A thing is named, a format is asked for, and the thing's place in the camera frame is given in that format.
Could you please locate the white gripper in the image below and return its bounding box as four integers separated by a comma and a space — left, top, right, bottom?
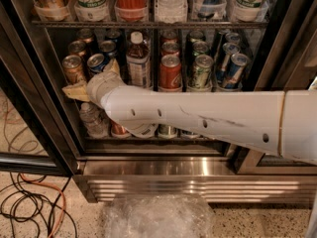
61, 59, 126, 107

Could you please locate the blue pepsi can front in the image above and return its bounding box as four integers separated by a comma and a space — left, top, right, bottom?
87, 54, 109, 74

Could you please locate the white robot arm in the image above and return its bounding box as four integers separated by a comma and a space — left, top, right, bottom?
62, 64, 317, 165

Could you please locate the gold soda can front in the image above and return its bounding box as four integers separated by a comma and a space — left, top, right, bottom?
61, 55, 86, 84

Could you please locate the blue pepsi can second row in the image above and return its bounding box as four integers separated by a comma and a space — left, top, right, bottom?
99, 40, 118, 59

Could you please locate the gold can second row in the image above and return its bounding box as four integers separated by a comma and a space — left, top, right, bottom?
67, 40, 89, 59

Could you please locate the water bottle bottom shelf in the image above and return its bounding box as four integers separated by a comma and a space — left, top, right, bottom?
79, 102, 108, 139

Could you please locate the iced tea bottle middle shelf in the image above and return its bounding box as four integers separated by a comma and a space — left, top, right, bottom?
126, 31, 151, 88

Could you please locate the red can bottom shelf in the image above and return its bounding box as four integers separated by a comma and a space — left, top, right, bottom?
111, 121, 131, 138

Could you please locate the red coca-cola can front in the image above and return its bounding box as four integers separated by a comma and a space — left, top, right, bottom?
159, 55, 181, 89

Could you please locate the tea bottle bottom shelf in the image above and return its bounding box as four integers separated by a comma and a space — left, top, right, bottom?
135, 124, 159, 139

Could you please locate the green can bottom shelf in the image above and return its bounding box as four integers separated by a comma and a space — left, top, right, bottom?
158, 124, 177, 139

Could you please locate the coca-cola bottle top shelf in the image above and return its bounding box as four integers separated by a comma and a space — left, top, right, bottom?
116, 0, 148, 22

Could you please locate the open glass fridge door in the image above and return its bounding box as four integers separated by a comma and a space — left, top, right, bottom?
0, 18, 77, 177

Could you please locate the green soda can front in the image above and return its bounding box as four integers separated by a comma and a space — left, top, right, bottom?
188, 55, 214, 88

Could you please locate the green can second row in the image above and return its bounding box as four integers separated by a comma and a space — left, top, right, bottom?
192, 41, 210, 57

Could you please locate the clear water bottle top shelf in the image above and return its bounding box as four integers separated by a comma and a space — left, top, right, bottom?
155, 0, 188, 24

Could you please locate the blue can bottom shelf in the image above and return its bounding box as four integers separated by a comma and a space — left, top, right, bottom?
180, 130, 201, 139

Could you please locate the stainless steel fridge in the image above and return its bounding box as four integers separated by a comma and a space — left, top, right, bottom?
0, 0, 317, 205

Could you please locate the blue bottle top shelf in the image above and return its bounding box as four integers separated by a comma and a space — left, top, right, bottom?
192, 0, 227, 21

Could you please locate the red bull can second row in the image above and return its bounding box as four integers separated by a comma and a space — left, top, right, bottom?
216, 43, 240, 83

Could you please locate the blue red bull can front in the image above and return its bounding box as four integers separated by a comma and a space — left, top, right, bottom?
222, 53, 250, 89

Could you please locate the white green bottle top left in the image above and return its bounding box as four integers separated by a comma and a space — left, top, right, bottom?
74, 0, 108, 22

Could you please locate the white green bottle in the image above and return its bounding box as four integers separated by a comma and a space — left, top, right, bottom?
74, 0, 108, 22
235, 0, 264, 22

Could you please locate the brown bottle top left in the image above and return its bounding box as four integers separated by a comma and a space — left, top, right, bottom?
34, 0, 75, 22

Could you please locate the crumpled clear plastic wrap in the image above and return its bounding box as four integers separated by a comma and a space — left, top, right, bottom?
104, 194, 214, 238

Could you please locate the white green bottle top right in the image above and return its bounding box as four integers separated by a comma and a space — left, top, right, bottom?
235, 0, 264, 22

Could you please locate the orange cable on floor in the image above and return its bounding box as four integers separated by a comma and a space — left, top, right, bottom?
18, 172, 67, 238

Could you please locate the black cable on floor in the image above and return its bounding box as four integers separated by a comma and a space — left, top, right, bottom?
0, 172, 78, 238

